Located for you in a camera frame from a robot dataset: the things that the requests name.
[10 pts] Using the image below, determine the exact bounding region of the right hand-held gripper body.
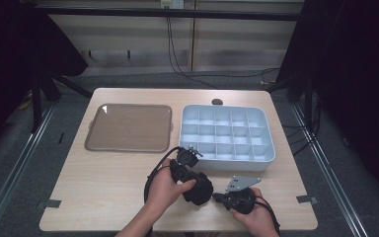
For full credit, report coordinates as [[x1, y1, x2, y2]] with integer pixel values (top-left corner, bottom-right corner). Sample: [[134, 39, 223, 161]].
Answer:
[[224, 175, 263, 215]]

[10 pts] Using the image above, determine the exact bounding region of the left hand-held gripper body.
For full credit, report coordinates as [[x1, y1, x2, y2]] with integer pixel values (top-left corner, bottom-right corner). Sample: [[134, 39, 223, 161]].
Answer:
[[169, 145, 204, 185]]

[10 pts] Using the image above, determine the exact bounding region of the black sock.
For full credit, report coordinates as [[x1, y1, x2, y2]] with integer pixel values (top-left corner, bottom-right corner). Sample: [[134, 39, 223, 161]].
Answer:
[[182, 171, 214, 207]]

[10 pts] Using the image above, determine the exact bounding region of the white divided organizer box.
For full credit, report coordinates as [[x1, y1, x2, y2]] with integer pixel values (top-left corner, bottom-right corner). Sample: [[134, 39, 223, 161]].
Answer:
[[178, 104, 276, 173]]

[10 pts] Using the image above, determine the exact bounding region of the person's right hand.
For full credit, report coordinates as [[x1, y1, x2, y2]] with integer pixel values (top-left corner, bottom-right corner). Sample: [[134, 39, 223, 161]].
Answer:
[[231, 187, 279, 233]]

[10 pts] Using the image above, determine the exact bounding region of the person's left hand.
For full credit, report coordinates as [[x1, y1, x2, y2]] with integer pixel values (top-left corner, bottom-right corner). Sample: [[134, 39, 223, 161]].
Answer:
[[145, 158, 197, 212]]

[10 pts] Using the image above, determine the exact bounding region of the grey tape strip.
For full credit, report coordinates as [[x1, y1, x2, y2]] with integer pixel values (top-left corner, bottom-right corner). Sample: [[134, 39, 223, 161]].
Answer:
[[36, 198, 63, 210], [295, 195, 320, 205]]

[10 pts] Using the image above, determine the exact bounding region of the clear brown plastic tray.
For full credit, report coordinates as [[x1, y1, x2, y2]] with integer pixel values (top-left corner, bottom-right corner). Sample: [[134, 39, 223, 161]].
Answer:
[[84, 103, 174, 154]]

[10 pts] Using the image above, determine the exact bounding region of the black horizontal metal bar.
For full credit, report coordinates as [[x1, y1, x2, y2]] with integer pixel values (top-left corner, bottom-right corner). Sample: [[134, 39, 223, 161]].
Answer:
[[33, 6, 307, 23]]

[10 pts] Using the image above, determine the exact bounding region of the black metal stand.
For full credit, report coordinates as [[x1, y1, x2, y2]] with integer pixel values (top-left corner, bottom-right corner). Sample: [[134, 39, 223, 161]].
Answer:
[[29, 70, 94, 134]]

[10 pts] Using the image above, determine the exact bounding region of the black curtain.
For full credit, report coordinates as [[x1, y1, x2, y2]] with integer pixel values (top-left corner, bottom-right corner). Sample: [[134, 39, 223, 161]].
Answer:
[[0, 0, 90, 162], [274, 0, 379, 200]]

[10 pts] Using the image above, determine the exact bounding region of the left hand-held gripper black cable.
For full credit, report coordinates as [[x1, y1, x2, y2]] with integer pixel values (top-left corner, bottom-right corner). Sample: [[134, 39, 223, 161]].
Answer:
[[143, 146, 183, 237]]

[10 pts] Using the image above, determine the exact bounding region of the hand-held gripper black cable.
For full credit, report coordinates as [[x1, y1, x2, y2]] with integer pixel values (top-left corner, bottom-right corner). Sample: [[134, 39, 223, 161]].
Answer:
[[254, 195, 281, 237], [143, 146, 183, 237]]

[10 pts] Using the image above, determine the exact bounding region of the right hand-held gripper black cable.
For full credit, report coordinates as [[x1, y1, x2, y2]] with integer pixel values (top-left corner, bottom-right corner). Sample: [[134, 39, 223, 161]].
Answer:
[[254, 195, 281, 237]]

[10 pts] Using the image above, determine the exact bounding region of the bundle of black floor cables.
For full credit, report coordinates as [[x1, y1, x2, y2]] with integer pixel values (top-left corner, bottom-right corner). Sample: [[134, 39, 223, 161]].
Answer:
[[281, 90, 324, 157]]

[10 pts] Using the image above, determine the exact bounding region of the metal floor rail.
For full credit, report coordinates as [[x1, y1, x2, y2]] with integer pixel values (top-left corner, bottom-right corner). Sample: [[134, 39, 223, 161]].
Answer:
[[290, 102, 367, 237], [0, 103, 57, 237]]

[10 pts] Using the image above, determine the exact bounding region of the black floor cable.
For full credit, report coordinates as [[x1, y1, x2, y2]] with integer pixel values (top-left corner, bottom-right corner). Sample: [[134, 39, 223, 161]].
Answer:
[[190, 66, 281, 87]]

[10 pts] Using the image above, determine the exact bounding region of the black hanging wall cable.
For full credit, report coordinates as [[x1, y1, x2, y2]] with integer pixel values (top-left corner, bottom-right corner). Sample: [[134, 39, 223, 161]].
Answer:
[[165, 16, 219, 90]]

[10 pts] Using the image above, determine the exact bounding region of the white wall power outlet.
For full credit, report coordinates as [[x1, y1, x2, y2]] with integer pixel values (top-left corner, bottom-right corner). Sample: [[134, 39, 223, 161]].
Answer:
[[159, 0, 186, 10]]

